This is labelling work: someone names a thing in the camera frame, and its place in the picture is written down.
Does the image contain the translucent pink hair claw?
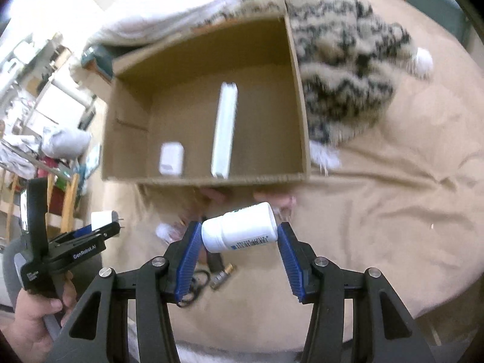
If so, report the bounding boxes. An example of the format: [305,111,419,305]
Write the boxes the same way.
[156,219,187,243]

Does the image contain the small brass metal piece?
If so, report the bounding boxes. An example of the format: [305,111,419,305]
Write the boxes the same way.
[210,265,237,290]

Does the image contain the teal box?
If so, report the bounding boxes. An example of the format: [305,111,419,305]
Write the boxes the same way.
[81,44,115,81]

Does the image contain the person's left hand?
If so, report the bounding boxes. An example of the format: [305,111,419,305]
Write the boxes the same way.
[0,272,78,363]

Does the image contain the cardboard box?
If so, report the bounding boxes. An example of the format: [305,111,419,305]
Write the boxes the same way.
[100,13,312,188]

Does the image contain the patterned fuzzy blanket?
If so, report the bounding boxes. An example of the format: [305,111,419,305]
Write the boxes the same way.
[193,0,433,175]

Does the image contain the beige bed sheet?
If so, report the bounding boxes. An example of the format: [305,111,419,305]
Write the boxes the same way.
[100,0,484,348]

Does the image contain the wooden chair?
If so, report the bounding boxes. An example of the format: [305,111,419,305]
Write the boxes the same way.
[8,174,81,235]

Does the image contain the white charger plug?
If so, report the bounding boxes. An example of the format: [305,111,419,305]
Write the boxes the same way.
[91,212,125,232]

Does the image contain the white earbuds case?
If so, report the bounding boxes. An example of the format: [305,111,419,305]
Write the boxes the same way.
[159,142,185,176]

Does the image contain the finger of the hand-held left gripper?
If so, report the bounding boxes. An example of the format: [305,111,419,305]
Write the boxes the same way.
[68,225,94,240]
[89,222,122,240]

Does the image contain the cluttered white shelf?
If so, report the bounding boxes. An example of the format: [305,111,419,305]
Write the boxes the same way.
[0,32,97,133]

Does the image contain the black cable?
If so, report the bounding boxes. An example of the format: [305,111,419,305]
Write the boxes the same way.
[178,270,211,308]

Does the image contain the white duvet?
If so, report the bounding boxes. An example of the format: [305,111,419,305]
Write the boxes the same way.
[87,0,333,46]

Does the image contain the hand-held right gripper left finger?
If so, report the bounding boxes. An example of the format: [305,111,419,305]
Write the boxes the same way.
[45,221,203,363]

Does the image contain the white pill bottle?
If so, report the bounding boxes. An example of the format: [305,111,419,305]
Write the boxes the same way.
[201,201,278,253]

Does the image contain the grey cloth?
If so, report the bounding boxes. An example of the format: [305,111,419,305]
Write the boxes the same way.
[2,240,27,307]

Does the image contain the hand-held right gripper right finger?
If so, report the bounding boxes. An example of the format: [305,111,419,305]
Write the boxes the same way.
[278,221,439,363]

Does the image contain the long white box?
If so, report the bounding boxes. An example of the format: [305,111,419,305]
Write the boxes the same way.
[210,82,239,179]

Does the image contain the grey bag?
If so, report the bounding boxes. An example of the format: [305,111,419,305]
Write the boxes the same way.
[41,126,92,158]

